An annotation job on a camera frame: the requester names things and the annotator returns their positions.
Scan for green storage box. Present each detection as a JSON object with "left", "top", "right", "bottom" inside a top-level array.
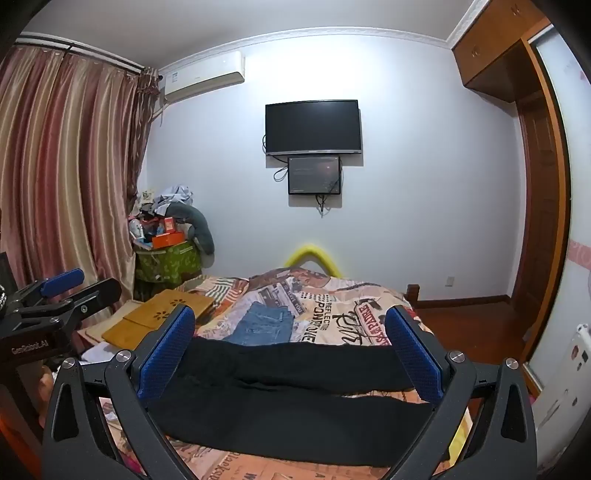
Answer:
[{"left": 134, "top": 240, "right": 204, "bottom": 284}]

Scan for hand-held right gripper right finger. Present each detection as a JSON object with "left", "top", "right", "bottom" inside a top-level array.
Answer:
[{"left": 384, "top": 305, "right": 539, "bottom": 480}]

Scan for white air conditioner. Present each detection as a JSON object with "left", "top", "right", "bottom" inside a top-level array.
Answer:
[{"left": 159, "top": 51, "right": 245, "bottom": 103}]

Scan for wooden overhead cabinet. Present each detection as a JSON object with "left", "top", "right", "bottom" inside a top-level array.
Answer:
[{"left": 451, "top": 0, "right": 561, "bottom": 103}]

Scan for white cloth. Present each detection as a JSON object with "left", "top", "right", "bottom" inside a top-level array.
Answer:
[{"left": 82, "top": 345, "right": 112, "bottom": 366}]

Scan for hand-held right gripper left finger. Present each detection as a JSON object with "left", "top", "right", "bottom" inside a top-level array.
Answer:
[{"left": 43, "top": 305, "right": 197, "bottom": 480}]

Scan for pile of light clothes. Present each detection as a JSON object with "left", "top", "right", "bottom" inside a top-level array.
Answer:
[{"left": 152, "top": 185, "right": 195, "bottom": 215}]

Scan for small black wall monitor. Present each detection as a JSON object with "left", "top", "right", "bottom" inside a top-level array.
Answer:
[{"left": 287, "top": 155, "right": 342, "bottom": 195}]

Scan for black wall television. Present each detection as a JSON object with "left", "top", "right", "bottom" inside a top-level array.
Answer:
[{"left": 265, "top": 99, "right": 362, "bottom": 156}]

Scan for blue jeans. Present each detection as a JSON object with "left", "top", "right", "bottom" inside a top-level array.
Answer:
[{"left": 223, "top": 302, "right": 296, "bottom": 346}]

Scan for black pants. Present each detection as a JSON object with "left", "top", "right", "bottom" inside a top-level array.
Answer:
[{"left": 147, "top": 336, "right": 439, "bottom": 468}]

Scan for printed blanket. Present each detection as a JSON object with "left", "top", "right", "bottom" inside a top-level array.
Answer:
[{"left": 99, "top": 267, "right": 472, "bottom": 480}]

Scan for frosted glass sliding door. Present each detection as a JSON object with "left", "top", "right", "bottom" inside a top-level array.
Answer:
[{"left": 526, "top": 28, "right": 591, "bottom": 416}]

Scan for grey pillow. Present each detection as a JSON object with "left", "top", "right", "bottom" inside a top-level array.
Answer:
[{"left": 164, "top": 203, "right": 215, "bottom": 256}]

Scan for striped pink curtain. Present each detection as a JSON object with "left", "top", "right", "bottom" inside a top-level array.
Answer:
[{"left": 0, "top": 44, "right": 160, "bottom": 296}]

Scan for curtain rail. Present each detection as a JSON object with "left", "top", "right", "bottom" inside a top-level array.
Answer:
[{"left": 14, "top": 32, "right": 160, "bottom": 75}]

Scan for white appliance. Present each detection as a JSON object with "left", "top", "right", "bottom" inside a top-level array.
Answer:
[{"left": 531, "top": 323, "right": 591, "bottom": 430}]

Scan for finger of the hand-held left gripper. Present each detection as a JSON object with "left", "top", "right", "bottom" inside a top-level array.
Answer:
[
  {"left": 9, "top": 269, "right": 85, "bottom": 308},
  {"left": 21, "top": 278, "right": 122, "bottom": 330}
]

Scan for brown cardboard box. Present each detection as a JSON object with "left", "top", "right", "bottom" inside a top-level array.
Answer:
[{"left": 102, "top": 290, "right": 215, "bottom": 346}]

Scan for yellow foam cushion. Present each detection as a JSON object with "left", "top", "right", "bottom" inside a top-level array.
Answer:
[{"left": 283, "top": 244, "right": 345, "bottom": 278}]

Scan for orange box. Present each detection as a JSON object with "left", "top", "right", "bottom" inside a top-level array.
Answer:
[{"left": 151, "top": 232, "right": 189, "bottom": 250}]

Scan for wooden door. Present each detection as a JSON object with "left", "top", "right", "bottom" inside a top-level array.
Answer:
[{"left": 508, "top": 39, "right": 573, "bottom": 370}]

